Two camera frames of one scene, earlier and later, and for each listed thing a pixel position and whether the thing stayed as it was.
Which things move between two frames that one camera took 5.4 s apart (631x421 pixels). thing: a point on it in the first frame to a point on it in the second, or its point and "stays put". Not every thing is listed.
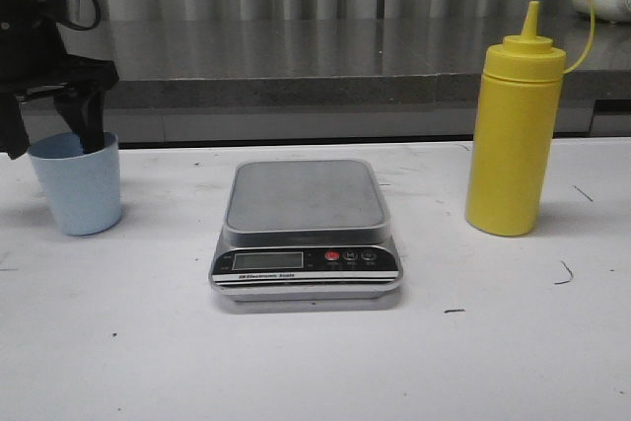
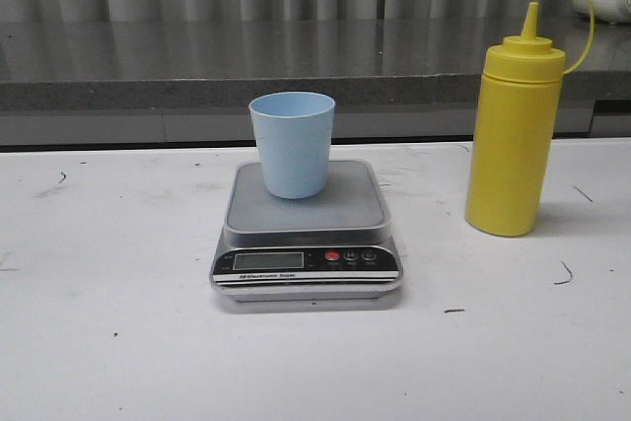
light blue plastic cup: (83, 189) to (294, 130)
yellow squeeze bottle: (522, 86) stays put
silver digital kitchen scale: (306, 231) stays put
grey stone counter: (339, 80) stays put
